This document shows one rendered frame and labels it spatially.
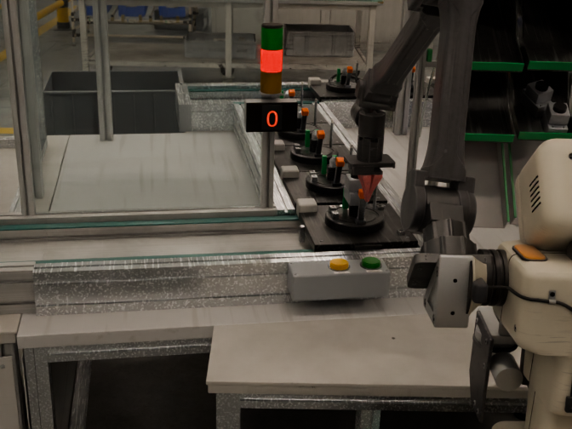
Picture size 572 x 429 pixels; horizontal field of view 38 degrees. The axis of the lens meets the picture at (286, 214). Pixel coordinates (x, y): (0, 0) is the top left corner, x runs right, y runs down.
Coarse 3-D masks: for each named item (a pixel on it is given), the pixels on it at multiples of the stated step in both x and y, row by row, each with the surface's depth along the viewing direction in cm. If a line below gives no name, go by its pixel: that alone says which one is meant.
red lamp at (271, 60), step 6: (264, 54) 191; (270, 54) 190; (276, 54) 190; (282, 54) 192; (264, 60) 191; (270, 60) 191; (276, 60) 191; (282, 60) 193; (264, 66) 192; (270, 66) 191; (276, 66) 192
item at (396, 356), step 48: (240, 336) 170; (288, 336) 170; (336, 336) 171; (384, 336) 172; (432, 336) 172; (240, 384) 155; (288, 384) 155; (336, 384) 155; (384, 384) 155; (432, 384) 156
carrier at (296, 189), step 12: (324, 156) 223; (336, 156) 224; (288, 168) 229; (324, 168) 224; (288, 180) 225; (300, 180) 225; (312, 180) 218; (324, 180) 220; (288, 192) 219; (300, 192) 217; (312, 192) 217; (324, 192) 216; (336, 192) 216; (324, 204) 211; (336, 204) 211
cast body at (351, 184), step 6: (348, 174) 196; (348, 180) 194; (354, 180) 193; (348, 186) 194; (354, 186) 193; (360, 186) 194; (348, 192) 194; (354, 192) 193; (348, 198) 194; (354, 198) 193; (354, 204) 194; (366, 204) 194
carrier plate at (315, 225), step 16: (320, 208) 207; (384, 208) 208; (304, 224) 198; (320, 224) 197; (384, 224) 199; (400, 224) 199; (320, 240) 188; (336, 240) 189; (352, 240) 189; (368, 240) 189; (384, 240) 190; (400, 240) 190; (416, 240) 190
